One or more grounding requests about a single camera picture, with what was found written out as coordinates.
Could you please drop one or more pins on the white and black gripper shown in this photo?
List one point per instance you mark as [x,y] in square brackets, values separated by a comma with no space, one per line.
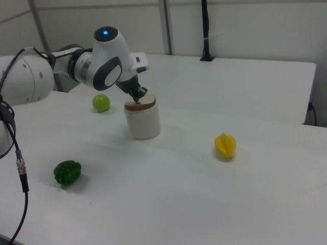
[140,62]

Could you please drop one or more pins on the white garbage bin beige lid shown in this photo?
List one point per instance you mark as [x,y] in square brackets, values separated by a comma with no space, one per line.
[144,120]

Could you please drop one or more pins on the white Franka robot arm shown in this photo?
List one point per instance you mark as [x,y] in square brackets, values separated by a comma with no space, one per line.
[107,56]

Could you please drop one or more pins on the light green apple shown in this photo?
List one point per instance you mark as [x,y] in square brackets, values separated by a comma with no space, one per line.
[101,103]

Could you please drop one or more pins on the white side table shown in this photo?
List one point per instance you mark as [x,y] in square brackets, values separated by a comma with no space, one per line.
[230,84]

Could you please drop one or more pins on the black pole with base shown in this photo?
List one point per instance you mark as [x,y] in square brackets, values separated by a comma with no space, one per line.
[206,30]

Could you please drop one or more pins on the yellow starfruit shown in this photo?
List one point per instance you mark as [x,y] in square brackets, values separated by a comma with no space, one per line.
[225,146]

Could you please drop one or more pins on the dark green bell pepper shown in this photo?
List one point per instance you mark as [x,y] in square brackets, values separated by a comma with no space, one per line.
[67,172]

